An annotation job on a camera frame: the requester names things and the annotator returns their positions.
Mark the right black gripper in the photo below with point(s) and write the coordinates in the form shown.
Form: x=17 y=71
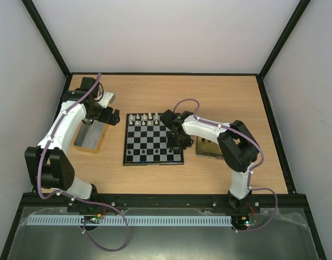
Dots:
x=179 y=141

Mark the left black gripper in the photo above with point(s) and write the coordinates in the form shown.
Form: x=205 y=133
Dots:
x=106 y=118

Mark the silver gold tin lid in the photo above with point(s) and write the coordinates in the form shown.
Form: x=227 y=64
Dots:
x=89 y=137

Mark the gold tin with black pieces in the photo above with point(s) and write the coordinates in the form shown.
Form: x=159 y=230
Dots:
x=208 y=149

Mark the black silver chess board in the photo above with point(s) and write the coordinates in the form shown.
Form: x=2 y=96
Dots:
x=148 y=132

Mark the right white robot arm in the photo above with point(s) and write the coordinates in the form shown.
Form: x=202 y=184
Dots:
x=238 y=147

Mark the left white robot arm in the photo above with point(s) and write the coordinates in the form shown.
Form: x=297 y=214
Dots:
x=50 y=170

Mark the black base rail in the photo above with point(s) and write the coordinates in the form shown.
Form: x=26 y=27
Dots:
x=215 y=203

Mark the white slotted cable duct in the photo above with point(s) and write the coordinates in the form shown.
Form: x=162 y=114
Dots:
x=62 y=220

